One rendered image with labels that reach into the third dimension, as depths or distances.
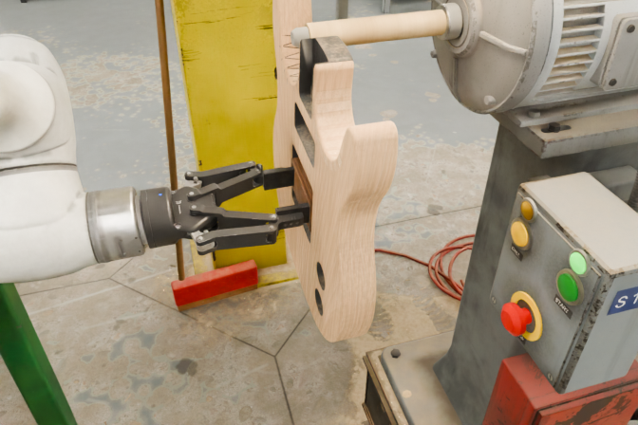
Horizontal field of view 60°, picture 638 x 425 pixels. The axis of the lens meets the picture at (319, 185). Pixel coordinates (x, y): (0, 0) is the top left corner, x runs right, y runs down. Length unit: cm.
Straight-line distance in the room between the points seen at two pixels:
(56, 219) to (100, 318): 144
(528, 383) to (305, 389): 85
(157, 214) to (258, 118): 108
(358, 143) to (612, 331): 35
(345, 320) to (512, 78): 35
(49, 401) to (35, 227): 67
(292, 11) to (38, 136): 34
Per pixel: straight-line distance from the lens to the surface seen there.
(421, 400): 146
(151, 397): 186
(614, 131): 86
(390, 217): 240
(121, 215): 69
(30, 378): 126
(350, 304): 66
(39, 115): 68
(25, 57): 74
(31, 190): 71
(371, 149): 51
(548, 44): 70
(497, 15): 72
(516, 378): 114
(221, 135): 175
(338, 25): 70
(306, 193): 72
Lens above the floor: 150
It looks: 36 degrees down
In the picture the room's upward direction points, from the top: straight up
